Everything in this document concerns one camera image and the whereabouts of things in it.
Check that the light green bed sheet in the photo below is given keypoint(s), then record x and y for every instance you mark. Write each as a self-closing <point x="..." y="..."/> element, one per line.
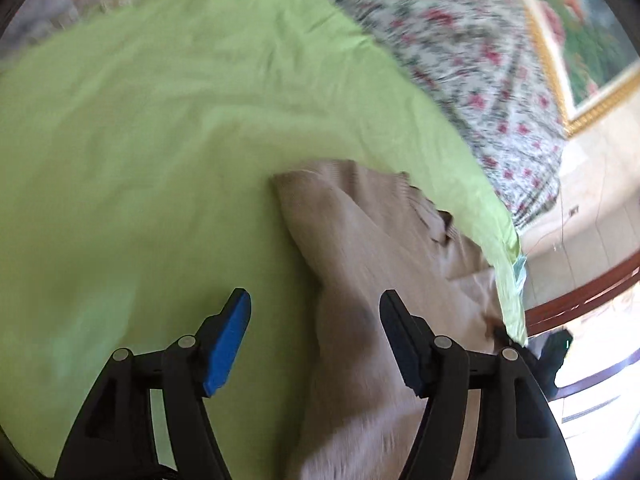
<point x="150" y="160"/>

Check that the gold framed landscape painting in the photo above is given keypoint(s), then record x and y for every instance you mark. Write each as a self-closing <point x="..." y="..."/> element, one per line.
<point x="585" y="30"/>

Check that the wooden bed frame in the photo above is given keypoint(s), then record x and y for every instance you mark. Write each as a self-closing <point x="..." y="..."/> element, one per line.
<point x="580" y="302"/>

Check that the red floral white quilt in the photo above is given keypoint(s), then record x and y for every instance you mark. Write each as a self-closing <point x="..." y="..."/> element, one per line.
<point x="465" y="70"/>

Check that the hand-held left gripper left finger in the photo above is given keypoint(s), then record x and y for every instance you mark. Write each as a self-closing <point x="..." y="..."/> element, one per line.
<point x="227" y="345"/>

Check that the beige knit sweater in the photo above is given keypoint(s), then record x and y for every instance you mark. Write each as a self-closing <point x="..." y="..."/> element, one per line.
<point x="360" y="280"/>

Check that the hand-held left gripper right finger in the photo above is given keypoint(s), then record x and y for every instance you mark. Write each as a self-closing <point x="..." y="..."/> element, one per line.
<point x="405" y="350"/>

